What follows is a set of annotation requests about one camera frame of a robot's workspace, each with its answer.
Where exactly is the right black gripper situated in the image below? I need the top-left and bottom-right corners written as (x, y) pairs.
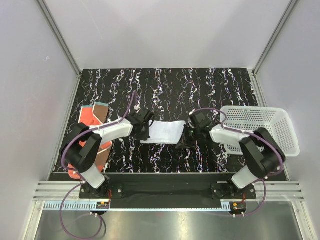
top-left (175, 124), bottom-right (201, 149)

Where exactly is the white towel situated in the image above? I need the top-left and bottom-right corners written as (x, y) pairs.
top-left (140, 120), bottom-right (186, 145)

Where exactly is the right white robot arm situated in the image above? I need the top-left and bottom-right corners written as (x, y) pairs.
top-left (175, 108), bottom-right (286, 199)

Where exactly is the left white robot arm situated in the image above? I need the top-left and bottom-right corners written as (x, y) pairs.
top-left (60, 108), bottom-right (155, 198)

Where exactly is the white plastic basket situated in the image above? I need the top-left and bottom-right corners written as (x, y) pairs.
top-left (220, 105), bottom-right (300, 157)

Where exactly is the orange brown towel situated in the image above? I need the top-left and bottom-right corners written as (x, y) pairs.
top-left (60, 102), bottom-right (112, 172)

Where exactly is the white cable duct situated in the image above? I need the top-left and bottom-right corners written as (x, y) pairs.
top-left (44, 200), bottom-right (233, 212)

